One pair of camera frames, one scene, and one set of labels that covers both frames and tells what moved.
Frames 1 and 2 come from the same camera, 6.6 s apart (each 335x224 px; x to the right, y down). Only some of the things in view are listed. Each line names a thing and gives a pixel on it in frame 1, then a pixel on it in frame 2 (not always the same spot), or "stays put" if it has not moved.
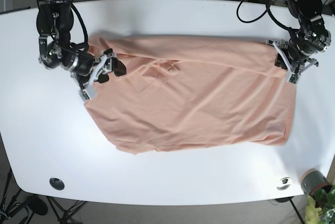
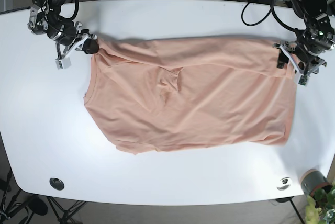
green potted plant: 320,206 stays put
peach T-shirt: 164,92 stays put
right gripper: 308,41 stays put
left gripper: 88,68 → 64,32
